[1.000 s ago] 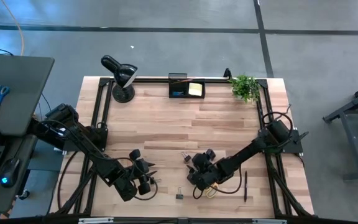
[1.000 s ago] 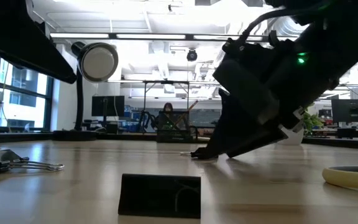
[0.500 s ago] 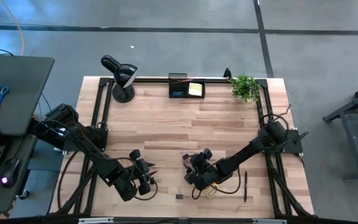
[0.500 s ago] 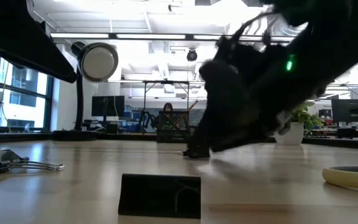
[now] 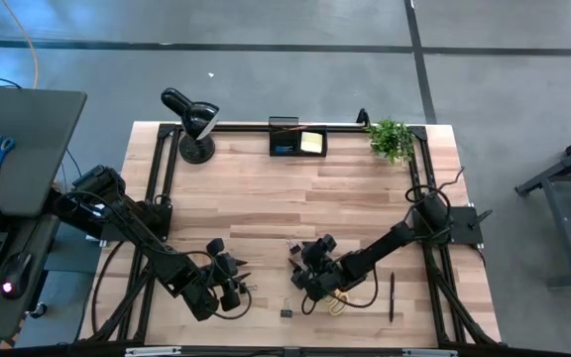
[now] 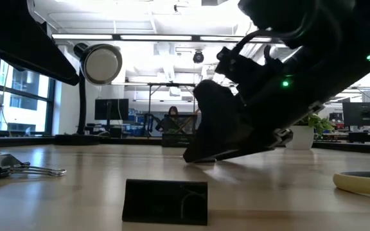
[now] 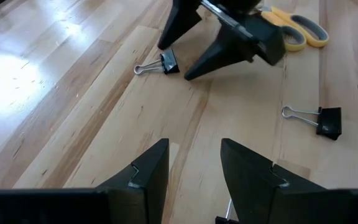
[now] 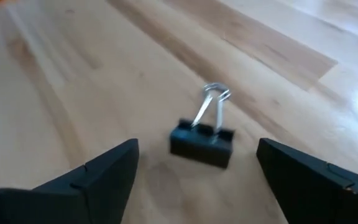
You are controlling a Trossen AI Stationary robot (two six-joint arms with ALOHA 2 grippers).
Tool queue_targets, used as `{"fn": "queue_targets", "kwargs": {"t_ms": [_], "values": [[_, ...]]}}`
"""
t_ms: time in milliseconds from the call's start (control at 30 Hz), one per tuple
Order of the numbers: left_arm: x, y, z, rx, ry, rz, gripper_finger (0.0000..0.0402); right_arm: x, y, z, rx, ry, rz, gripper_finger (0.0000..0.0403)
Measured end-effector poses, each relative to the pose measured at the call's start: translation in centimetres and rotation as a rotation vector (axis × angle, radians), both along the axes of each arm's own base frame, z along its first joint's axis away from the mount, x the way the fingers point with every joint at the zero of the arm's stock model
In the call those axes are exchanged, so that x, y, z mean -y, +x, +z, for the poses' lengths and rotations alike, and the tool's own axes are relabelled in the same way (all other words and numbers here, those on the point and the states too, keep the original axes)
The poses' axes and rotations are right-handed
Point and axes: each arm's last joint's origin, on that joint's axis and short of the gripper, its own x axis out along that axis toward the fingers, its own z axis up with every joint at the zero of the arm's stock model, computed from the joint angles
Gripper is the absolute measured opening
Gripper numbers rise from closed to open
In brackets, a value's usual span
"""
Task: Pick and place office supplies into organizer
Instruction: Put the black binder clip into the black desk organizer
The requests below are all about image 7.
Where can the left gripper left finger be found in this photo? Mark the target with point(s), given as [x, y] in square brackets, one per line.
[145, 186]

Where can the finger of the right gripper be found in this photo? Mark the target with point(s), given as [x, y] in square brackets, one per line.
[179, 21]
[222, 53]

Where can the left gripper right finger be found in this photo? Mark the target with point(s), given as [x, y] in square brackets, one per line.
[250, 186]

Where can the black binder clip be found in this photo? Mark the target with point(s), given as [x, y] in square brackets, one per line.
[169, 62]
[224, 221]
[329, 123]

